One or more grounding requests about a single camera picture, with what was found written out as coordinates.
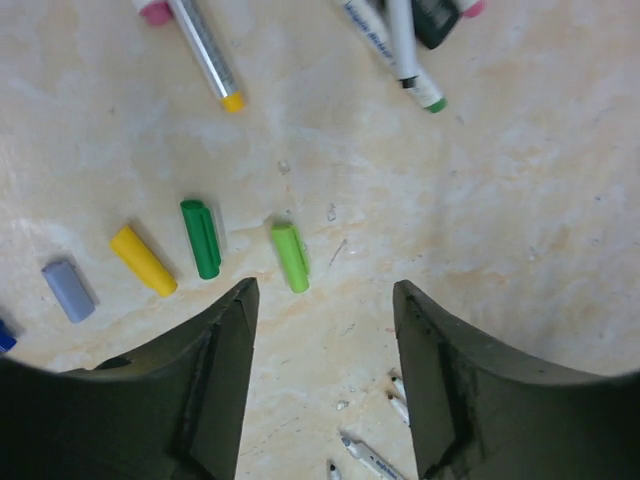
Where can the black capped white marker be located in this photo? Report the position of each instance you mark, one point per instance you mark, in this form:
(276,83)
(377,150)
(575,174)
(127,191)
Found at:
(403,41)

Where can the light green capped marker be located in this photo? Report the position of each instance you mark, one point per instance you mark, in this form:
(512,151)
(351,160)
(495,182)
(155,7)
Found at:
(399,387)

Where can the yellow capped white marker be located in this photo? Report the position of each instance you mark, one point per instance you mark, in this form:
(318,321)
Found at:
(399,406)

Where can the light green marker cap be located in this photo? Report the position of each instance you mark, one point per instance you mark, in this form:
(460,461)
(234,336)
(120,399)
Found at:
(292,256)

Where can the pink capped marker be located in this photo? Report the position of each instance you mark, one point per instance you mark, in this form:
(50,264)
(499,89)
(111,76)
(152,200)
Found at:
(154,12)

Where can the pink tipped white marker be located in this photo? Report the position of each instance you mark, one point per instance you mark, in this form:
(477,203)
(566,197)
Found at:
(471,8)

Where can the yellow capped marker in group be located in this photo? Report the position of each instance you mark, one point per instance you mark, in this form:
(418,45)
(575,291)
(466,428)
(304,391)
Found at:
(208,54)

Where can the grey blue marker cap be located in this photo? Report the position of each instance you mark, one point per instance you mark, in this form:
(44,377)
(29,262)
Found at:
(69,290)

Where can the yellow marker cap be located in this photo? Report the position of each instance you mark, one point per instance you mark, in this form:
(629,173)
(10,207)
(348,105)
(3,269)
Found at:
(134,253)

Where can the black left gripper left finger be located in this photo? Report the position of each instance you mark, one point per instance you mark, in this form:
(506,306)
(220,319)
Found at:
(172,408)

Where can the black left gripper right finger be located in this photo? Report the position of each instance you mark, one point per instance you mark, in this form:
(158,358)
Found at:
(481,409)

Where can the dark green capped marker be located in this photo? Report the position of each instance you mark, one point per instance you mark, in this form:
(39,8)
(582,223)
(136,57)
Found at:
(374,30)

